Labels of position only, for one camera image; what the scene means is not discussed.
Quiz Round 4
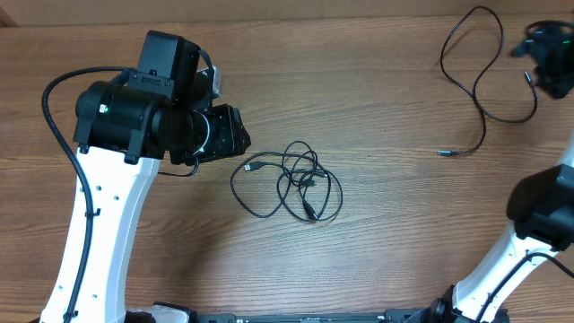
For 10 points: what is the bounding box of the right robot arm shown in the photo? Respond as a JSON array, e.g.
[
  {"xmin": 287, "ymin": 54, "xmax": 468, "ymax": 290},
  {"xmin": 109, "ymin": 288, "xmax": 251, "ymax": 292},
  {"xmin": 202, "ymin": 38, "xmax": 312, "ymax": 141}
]
[{"xmin": 409, "ymin": 20, "xmax": 573, "ymax": 322}]

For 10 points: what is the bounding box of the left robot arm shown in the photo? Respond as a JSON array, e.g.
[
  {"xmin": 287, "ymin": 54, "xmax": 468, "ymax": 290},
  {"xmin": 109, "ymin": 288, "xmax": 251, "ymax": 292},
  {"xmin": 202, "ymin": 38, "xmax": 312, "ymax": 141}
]
[{"xmin": 39, "ymin": 31, "xmax": 250, "ymax": 322}]

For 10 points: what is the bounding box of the black USB cable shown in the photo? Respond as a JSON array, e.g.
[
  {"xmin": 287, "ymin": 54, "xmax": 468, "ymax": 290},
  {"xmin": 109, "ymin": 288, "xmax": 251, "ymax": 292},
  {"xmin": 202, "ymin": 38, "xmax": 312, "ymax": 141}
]
[{"xmin": 230, "ymin": 140, "xmax": 344, "ymax": 223}]

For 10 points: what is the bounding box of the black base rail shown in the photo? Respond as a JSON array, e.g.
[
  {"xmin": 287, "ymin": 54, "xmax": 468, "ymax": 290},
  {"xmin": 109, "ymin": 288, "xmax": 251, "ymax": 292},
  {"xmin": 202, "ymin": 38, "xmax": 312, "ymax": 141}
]
[{"xmin": 125, "ymin": 300, "xmax": 510, "ymax": 323}]

